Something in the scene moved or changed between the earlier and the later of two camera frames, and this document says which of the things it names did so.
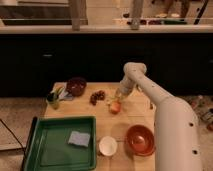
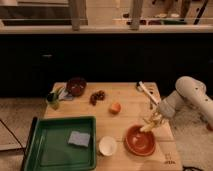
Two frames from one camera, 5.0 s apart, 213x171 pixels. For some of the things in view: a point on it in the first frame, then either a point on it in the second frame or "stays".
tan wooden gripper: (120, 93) -> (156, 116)
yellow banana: (112, 100) -> (147, 126)
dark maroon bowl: (76, 86) stays
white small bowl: (108, 145) stays
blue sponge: (79, 138) stays
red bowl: (141, 140) stays
